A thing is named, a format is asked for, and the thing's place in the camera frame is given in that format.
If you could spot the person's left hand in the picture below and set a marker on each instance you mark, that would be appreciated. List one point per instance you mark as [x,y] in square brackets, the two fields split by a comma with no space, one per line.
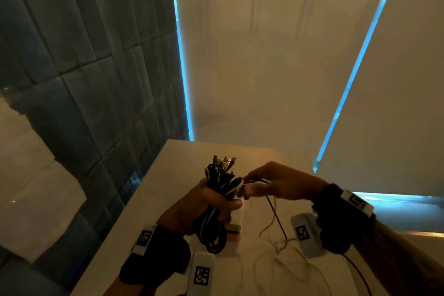
[187,212]

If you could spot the person's right hand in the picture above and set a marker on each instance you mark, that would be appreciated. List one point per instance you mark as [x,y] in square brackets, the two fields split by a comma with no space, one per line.
[288,183]

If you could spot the white plastic pouch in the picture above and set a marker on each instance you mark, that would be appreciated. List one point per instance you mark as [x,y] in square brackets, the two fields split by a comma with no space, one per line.
[238,216]

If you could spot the white table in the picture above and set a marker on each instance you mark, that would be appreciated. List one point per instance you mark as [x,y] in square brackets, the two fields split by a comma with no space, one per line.
[166,195]

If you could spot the window sill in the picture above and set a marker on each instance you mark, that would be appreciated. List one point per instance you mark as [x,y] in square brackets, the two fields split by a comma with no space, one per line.
[409,212]

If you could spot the white pillow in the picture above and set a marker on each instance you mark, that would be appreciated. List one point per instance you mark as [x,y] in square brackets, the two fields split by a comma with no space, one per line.
[31,195]

